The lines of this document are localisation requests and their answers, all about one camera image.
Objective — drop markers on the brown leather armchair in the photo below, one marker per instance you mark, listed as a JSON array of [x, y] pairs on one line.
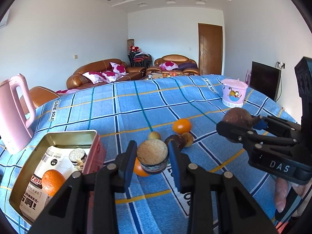
[[186, 65]]

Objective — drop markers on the small yellow-brown fruit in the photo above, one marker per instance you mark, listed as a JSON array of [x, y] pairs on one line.
[[154, 135]]

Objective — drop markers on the small brown fruit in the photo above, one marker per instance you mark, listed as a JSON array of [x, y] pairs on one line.
[[188, 139]]

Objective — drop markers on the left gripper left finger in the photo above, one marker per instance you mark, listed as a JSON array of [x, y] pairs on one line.
[[125, 163]]

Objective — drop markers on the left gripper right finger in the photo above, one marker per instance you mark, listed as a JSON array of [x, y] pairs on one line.
[[179, 165]]

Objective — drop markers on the cut mangosteen half white flesh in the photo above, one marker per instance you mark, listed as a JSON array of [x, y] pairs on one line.
[[153, 155]]

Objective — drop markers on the stacked dark chairs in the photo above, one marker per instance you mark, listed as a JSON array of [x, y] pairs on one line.
[[138, 58]]

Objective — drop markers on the pink metal tin box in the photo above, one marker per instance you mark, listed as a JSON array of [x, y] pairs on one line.
[[73, 139]]

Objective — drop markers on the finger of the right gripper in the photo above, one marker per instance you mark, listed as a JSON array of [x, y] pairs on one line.
[[239, 134], [278, 127]]

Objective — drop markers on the orange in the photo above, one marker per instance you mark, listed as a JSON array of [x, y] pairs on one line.
[[52, 181], [181, 126], [138, 169]]

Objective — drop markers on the long brown leather sofa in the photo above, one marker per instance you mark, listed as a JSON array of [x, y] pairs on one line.
[[78, 81]]

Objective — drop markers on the brown wooden door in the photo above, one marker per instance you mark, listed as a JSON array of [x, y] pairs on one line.
[[210, 48]]

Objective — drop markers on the pink cartoon mug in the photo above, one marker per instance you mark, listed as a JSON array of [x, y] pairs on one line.
[[233, 92]]

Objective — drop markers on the floral pillow on armchair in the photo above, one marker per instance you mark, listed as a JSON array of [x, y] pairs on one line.
[[168, 66]]

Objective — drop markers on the pink electric kettle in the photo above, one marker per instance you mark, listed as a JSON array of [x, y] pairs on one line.
[[16, 130]]

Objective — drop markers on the cut mangosteen in tin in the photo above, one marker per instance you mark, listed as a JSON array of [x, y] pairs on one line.
[[78, 157]]

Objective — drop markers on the coffee table with fruits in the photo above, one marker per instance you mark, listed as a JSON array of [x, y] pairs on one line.
[[157, 75]]

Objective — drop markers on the blue plaid tablecloth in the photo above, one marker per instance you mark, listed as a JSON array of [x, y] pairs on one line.
[[130, 110]]

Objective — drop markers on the white air conditioner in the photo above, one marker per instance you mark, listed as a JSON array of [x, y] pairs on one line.
[[3, 22]]

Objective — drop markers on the floral pillow on sofa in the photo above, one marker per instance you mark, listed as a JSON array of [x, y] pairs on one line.
[[118, 71]]

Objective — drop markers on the black television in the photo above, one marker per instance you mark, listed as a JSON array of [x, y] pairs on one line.
[[265, 79]]

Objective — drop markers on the right hand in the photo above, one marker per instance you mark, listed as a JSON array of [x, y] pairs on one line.
[[281, 192]]

